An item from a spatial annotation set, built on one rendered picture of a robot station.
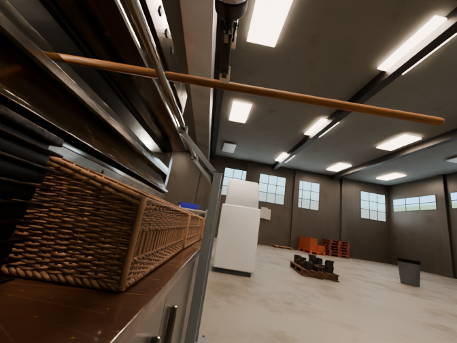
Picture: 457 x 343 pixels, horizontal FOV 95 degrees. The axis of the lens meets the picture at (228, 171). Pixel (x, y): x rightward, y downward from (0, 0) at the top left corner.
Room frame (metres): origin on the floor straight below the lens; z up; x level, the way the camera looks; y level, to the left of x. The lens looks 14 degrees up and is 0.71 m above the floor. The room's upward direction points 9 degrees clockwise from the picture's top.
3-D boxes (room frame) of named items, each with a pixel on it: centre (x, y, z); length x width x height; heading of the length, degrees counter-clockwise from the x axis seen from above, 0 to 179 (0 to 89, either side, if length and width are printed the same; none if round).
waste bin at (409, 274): (5.43, -4.77, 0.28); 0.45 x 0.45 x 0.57
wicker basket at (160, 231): (0.64, 0.37, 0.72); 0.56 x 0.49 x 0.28; 0
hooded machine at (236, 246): (3.84, -0.31, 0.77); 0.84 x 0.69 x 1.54; 3
